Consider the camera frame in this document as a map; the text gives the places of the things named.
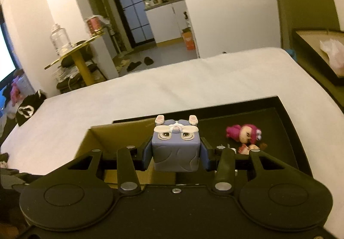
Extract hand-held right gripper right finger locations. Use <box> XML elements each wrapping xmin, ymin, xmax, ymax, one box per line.
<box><xmin>200</xmin><ymin>137</ymin><xmax>296</xmax><ymax>194</ymax></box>

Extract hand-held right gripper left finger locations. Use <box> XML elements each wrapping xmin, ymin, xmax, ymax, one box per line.
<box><xmin>66</xmin><ymin>138</ymin><xmax>154</xmax><ymax>194</ymax></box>

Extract white charger cube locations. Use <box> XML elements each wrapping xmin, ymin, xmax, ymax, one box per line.
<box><xmin>151</xmin><ymin>115</ymin><xmax>202</xmax><ymax>173</ymax></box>

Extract brown cardboard box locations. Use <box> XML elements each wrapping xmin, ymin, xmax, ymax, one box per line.
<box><xmin>76</xmin><ymin>118</ymin><xmax>178</xmax><ymax>186</ymax></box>

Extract pink figurine toy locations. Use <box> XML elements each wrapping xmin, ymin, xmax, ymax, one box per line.
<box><xmin>226</xmin><ymin>124</ymin><xmax>263</xmax><ymax>145</ymax></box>

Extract black shallow tray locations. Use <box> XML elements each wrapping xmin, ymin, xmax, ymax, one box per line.
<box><xmin>111</xmin><ymin>95</ymin><xmax>313</xmax><ymax>183</ymax></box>

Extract yellow slippers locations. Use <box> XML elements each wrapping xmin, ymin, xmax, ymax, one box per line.
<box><xmin>115</xmin><ymin>58</ymin><xmax>130</xmax><ymax>69</ymax></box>

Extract dark bag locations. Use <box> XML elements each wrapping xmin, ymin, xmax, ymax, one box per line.
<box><xmin>52</xmin><ymin>54</ymin><xmax>108</xmax><ymax>94</ymax></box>

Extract orange carton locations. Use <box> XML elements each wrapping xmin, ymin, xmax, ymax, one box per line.
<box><xmin>181</xmin><ymin>28</ymin><xmax>196</xmax><ymax>51</ymax></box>

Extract round gold-edged table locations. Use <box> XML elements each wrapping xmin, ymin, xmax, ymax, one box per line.
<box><xmin>44</xmin><ymin>33</ymin><xmax>106</xmax><ymax>86</ymax></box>

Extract black bag with white print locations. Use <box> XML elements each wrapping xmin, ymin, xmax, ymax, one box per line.
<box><xmin>15</xmin><ymin>90</ymin><xmax>47</xmax><ymax>127</ymax></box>

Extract olive storage box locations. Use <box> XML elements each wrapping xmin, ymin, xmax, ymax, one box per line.
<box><xmin>294</xmin><ymin>49</ymin><xmax>344</xmax><ymax>114</ymax></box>

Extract white kitchen cabinet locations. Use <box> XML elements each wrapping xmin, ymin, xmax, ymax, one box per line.
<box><xmin>145</xmin><ymin>0</ymin><xmax>189</xmax><ymax>46</ymax></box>

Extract red canister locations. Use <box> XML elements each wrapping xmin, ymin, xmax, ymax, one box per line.
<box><xmin>85</xmin><ymin>15</ymin><xmax>105</xmax><ymax>34</ymax></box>

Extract clear water jug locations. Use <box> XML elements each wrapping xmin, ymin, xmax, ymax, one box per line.
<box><xmin>50</xmin><ymin>23</ymin><xmax>72</xmax><ymax>57</ymax></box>

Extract pink cloth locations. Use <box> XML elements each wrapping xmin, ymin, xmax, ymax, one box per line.
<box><xmin>10</xmin><ymin>68</ymin><xmax>26</xmax><ymax>103</ymax></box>

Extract dark-framed glass door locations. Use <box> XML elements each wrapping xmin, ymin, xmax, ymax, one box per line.
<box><xmin>105</xmin><ymin>0</ymin><xmax>156</xmax><ymax>47</ymax></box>

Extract white plastic bag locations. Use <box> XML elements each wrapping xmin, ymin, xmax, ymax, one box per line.
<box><xmin>319</xmin><ymin>39</ymin><xmax>344</xmax><ymax>78</ymax></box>

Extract bright window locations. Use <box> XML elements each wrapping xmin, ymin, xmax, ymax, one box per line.
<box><xmin>0</xmin><ymin>24</ymin><xmax>17</xmax><ymax>82</ymax></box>

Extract olive door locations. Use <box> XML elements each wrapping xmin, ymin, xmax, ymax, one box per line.
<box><xmin>273</xmin><ymin>0</ymin><xmax>339</xmax><ymax>50</ymax></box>

